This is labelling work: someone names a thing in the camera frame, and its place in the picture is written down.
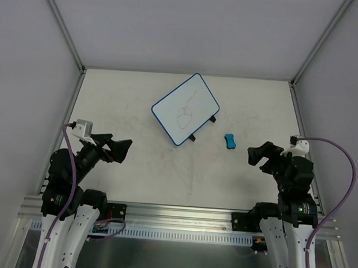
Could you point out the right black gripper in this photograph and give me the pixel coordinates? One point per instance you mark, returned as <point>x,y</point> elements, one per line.
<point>269,158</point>

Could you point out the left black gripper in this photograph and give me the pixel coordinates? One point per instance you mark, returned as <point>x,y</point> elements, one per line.
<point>107,148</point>

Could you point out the blue whiteboard eraser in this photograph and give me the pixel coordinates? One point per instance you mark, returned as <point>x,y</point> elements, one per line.
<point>230,142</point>

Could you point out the blue framed whiteboard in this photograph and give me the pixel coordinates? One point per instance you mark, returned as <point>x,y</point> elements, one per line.
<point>186,109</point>

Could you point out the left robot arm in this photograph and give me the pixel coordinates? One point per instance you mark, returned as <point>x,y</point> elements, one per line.
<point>70,212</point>

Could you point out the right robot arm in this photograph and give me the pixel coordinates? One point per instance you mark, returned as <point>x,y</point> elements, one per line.
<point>287,225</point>

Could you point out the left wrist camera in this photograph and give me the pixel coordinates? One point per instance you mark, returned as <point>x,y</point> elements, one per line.
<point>82,129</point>

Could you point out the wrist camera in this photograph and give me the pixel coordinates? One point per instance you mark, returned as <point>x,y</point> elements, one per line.
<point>298,147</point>
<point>82,129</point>

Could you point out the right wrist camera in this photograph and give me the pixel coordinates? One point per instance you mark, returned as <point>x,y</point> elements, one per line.
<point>298,147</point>

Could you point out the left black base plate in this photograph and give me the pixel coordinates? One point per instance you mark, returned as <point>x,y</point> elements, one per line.
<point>115,210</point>

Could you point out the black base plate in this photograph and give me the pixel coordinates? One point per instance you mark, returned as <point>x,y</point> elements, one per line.
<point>115,210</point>
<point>241,221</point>

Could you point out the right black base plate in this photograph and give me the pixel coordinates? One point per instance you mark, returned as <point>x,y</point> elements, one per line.
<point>241,221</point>

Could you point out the slotted cable duct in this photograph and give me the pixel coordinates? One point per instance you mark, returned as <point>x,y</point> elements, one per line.
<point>166,235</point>

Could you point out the aluminium mounting rail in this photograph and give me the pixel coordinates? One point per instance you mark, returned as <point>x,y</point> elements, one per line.
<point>160,216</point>

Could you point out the left aluminium frame post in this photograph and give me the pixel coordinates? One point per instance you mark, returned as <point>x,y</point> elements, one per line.
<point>56,14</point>

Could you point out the aluminium frame post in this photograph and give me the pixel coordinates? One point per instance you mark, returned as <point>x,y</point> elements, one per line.
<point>339,13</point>
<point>56,14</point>

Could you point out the right aluminium frame post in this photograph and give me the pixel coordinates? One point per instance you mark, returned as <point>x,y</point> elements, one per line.
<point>339,13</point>

